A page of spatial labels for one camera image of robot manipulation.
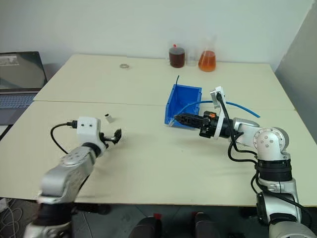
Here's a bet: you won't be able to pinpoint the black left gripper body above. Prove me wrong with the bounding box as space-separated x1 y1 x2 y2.
99 132 112 150

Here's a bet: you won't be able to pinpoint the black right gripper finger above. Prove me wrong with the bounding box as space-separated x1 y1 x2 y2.
174 112 205 122
177 119 204 130

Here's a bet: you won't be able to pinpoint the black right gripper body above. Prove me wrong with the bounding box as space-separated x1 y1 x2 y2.
199 111 219 139

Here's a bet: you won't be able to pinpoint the light blue cable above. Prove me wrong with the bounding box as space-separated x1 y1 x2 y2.
167 100 262 127

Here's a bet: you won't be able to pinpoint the blue plastic bin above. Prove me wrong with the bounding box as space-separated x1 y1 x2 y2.
163 84 204 128

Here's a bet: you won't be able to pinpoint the flask of orange liquid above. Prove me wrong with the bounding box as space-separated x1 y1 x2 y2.
198 36 218 73

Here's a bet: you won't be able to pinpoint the clear empty glass beaker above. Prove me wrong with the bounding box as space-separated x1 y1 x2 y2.
186 47 200 67

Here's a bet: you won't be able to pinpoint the jar of dark brown liquid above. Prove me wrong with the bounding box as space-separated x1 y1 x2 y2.
168 44 187 68

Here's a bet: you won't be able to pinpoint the dark rounded shape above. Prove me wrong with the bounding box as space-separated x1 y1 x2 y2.
128 212 163 238

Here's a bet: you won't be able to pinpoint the grey open laptop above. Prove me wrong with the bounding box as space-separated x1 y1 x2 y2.
0 51 49 126

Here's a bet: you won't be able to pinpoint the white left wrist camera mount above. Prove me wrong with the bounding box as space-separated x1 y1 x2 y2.
76 116 106 151

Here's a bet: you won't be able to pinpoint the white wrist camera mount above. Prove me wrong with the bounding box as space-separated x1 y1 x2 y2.
210 86 228 141
76 116 106 151

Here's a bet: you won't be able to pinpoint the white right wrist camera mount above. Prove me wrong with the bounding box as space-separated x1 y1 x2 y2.
210 86 228 141

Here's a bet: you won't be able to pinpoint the dark blue cable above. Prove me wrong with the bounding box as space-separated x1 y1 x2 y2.
172 75 186 109

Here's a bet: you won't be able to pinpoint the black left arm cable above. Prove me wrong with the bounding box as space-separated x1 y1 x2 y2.
50 120 80 155

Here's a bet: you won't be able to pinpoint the white floor cables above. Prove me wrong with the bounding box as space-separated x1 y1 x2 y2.
0 197 26 238

